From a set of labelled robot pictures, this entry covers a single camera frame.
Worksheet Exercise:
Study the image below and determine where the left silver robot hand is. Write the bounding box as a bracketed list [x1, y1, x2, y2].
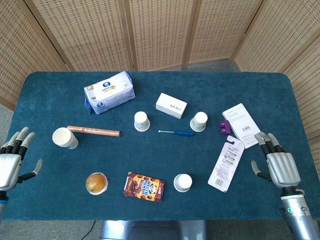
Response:
[0, 126, 44, 192]

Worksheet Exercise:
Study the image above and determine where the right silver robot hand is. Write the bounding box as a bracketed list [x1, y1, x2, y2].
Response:
[251, 131, 302, 189]

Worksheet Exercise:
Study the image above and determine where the white paper cup green print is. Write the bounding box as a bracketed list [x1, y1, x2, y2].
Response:
[133, 111, 151, 132]
[189, 111, 209, 132]
[173, 173, 193, 193]
[51, 127, 79, 150]

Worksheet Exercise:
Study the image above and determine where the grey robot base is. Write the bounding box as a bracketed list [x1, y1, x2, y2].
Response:
[99, 219, 208, 240]

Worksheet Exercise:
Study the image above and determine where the lavender blister card pack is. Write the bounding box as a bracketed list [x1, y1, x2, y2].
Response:
[207, 135, 246, 193]

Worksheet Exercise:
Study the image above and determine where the flat white barcode box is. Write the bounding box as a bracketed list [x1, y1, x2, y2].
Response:
[221, 102, 266, 150]

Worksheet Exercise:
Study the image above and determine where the purple plastic block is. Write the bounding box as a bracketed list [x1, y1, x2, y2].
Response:
[219, 119, 232, 137]

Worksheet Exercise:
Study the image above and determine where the orange jelly cup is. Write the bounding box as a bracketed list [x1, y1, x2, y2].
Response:
[85, 171, 109, 196]

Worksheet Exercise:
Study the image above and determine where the brown copper tube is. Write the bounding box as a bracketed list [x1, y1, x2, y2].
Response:
[66, 125, 122, 138]

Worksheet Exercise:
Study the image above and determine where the white blue tissue pack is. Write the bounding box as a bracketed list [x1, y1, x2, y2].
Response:
[83, 70, 136, 116]

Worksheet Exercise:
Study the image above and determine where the small white carton box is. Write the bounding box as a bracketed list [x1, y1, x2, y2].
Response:
[155, 92, 188, 120]

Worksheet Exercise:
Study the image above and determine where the blue table cloth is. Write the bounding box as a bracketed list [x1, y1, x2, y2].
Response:
[0, 71, 308, 222]

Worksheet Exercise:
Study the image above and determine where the brown Hello Panda box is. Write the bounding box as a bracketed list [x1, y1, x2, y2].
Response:
[122, 171, 166, 203]

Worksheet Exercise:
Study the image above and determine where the bamboo folding screen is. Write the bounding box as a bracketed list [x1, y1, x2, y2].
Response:
[0, 0, 320, 141]

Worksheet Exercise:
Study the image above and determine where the thin black floor cable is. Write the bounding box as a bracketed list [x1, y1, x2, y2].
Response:
[84, 220, 97, 240]

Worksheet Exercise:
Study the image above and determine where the blue handled screwdriver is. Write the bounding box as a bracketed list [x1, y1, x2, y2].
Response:
[157, 129, 196, 137]

